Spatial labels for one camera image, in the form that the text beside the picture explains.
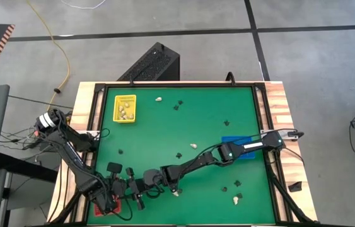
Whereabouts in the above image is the black table edge frame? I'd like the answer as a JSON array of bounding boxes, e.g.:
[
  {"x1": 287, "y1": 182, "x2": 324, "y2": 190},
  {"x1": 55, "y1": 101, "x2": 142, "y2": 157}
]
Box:
[{"x1": 86, "y1": 82, "x2": 281, "y2": 226}]

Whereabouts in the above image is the black computer tower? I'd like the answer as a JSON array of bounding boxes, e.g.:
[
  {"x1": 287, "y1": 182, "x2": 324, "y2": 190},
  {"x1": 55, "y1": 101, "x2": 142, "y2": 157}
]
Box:
[{"x1": 117, "y1": 41, "x2": 181, "y2": 82}]

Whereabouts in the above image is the white floor cable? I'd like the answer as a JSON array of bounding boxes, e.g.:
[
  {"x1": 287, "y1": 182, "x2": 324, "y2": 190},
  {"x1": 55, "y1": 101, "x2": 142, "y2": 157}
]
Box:
[{"x1": 59, "y1": 0, "x2": 108, "y2": 10}]

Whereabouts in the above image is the blue plastic basket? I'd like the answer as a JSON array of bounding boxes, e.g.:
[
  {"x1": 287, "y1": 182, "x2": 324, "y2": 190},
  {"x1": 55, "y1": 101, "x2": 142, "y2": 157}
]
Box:
[{"x1": 221, "y1": 135, "x2": 257, "y2": 160}]

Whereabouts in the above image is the black bracket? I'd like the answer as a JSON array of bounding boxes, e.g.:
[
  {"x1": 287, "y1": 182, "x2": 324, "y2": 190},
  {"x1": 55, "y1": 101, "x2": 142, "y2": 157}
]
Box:
[{"x1": 288, "y1": 180, "x2": 303, "y2": 194}]

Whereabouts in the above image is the black frame strut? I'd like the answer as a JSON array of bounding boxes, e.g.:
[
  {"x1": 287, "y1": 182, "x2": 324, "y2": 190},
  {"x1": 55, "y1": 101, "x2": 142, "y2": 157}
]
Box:
[
  {"x1": 50, "y1": 188, "x2": 84, "y2": 224},
  {"x1": 265, "y1": 154, "x2": 316, "y2": 224}
]

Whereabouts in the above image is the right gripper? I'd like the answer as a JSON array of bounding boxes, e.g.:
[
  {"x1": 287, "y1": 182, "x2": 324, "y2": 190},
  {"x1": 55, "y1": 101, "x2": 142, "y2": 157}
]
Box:
[{"x1": 125, "y1": 166, "x2": 171, "y2": 211}]

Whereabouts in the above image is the yellow plastic basket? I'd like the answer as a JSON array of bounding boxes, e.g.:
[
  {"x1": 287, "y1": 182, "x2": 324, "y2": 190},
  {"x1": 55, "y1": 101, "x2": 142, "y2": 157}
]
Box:
[{"x1": 112, "y1": 94, "x2": 137, "y2": 124}]

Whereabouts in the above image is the yellow floor cable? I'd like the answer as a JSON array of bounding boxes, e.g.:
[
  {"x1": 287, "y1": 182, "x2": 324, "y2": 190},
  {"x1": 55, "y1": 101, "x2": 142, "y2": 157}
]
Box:
[{"x1": 26, "y1": 0, "x2": 71, "y2": 112}]

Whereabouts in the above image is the red plastic basket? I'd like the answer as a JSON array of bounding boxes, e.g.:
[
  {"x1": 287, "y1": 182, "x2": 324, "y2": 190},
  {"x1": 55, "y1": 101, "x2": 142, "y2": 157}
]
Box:
[{"x1": 93, "y1": 195, "x2": 123, "y2": 218}]

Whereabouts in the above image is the black cable bundle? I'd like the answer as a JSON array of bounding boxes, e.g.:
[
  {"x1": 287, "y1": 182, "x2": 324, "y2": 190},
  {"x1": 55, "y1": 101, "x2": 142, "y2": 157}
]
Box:
[{"x1": 0, "y1": 125, "x2": 71, "y2": 153}]

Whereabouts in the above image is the black arched handle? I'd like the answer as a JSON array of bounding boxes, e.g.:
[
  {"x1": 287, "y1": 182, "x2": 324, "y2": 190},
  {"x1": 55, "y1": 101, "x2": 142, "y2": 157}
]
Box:
[{"x1": 225, "y1": 71, "x2": 238, "y2": 87}]

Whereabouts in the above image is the black camera cable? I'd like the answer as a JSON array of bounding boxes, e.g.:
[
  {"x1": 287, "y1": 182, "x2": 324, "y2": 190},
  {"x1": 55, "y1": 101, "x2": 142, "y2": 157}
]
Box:
[{"x1": 111, "y1": 197, "x2": 134, "y2": 222}]

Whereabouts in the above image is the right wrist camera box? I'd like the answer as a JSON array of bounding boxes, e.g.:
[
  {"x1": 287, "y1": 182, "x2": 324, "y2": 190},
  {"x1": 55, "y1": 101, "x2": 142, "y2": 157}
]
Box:
[{"x1": 143, "y1": 169, "x2": 163, "y2": 187}]

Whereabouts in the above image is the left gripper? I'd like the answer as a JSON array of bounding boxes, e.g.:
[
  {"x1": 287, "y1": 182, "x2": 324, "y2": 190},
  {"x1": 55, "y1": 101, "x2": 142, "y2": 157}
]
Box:
[{"x1": 107, "y1": 161, "x2": 131, "y2": 200}]

